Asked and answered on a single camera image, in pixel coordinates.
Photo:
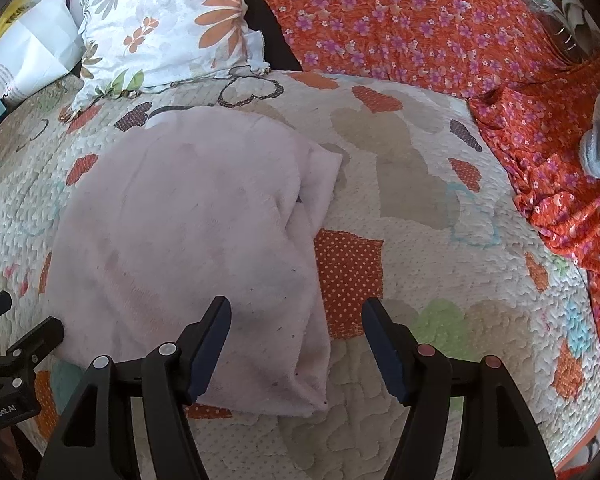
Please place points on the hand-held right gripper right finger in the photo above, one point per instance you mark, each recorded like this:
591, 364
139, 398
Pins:
385, 355

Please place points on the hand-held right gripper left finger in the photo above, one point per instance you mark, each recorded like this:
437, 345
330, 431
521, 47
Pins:
210, 350

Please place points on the pink flower print cardigan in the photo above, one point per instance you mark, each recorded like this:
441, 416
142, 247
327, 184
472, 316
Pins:
180, 235

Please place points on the patchwork heart quilt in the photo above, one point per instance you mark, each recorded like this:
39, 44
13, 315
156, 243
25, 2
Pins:
430, 210

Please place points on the white paper bag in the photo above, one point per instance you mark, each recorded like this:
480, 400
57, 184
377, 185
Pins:
35, 50

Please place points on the yellow packet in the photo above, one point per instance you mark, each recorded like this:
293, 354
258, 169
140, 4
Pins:
10, 22

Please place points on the orange floral cloth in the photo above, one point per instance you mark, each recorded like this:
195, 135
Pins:
405, 20

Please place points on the white floral pillow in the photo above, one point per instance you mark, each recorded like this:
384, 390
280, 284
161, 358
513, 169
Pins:
170, 10

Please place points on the clear plastic wrap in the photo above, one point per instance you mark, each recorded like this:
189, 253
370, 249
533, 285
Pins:
555, 15

